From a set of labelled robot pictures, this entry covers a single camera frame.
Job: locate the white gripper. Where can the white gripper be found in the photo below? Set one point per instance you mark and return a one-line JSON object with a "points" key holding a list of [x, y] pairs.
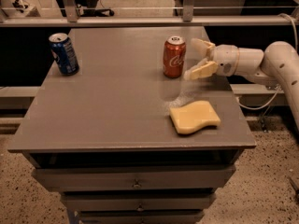
{"points": [[226, 59]]}

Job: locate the red coke can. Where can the red coke can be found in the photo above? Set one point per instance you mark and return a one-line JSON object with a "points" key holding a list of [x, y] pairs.
{"points": [[174, 55]]}

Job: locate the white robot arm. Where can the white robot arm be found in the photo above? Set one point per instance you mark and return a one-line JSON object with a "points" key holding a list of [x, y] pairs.
{"points": [[278, 64]]}

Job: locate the blue pepsi can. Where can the blue pepsi can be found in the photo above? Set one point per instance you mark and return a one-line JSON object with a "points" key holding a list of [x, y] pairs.
{"points": [[64, 53]]}

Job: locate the yellow sponge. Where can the yellow sponge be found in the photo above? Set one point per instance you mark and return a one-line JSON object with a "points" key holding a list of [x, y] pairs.
{"points": [[194, 117]]}

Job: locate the grey drawer cabinet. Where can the grey drawer cabinet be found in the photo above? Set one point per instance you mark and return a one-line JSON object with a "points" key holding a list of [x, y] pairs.
{"points": [[114, 112]]}

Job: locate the top grey drawer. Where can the top grey drawer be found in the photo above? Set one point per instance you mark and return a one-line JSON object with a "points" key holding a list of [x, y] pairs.
{"points": [[134, 178]]}

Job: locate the grey drawer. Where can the grey drawer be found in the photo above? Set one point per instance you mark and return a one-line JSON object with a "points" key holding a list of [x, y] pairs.
{"points": [[134, 178], [138, 202], [147, 217]]}

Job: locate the bottom grey drawer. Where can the bottom grey drawer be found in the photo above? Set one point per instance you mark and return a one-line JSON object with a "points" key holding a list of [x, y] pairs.
{"points": [[147, 217]]}

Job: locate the middle grey drawer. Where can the middle grey drawer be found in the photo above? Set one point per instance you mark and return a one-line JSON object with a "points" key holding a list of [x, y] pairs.
{"points": [[138, 202]]}

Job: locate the metal railing frame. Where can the metal railing frame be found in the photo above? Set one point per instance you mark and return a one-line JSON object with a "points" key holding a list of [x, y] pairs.
{"points": [[34, 15]]}

